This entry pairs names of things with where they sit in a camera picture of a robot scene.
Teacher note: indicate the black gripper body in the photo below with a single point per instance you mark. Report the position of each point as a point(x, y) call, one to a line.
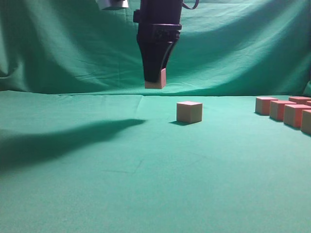
point(158, 21)

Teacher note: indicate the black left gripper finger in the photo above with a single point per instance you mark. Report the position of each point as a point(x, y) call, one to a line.
point(152, 57)

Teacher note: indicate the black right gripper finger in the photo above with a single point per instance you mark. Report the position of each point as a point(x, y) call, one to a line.
point(167, 54)

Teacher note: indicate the pink wooden cube placed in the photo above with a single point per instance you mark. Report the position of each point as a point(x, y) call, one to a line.
point(189, 111)
point(161, 82)

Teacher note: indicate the green backdrop cloth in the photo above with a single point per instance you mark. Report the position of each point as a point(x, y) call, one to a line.
point(226, 48)

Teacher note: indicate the green table cloth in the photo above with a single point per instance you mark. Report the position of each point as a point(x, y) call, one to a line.
point(123, 164)

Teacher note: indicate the pink wooden cube rear column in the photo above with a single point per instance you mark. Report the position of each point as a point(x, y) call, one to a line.
point(300, 99)

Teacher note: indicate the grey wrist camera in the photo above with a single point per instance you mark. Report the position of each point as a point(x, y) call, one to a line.
point(112, 4)

